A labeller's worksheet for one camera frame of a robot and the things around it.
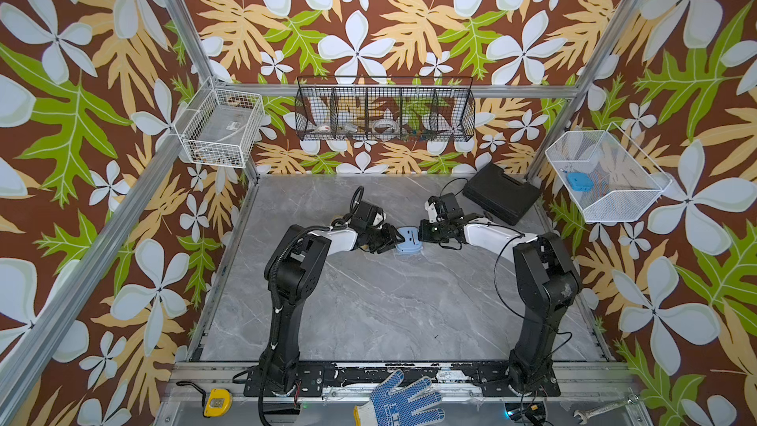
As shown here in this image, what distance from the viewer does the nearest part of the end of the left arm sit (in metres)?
0.84

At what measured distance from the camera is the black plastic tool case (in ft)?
3.48

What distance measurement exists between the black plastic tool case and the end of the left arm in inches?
14.3
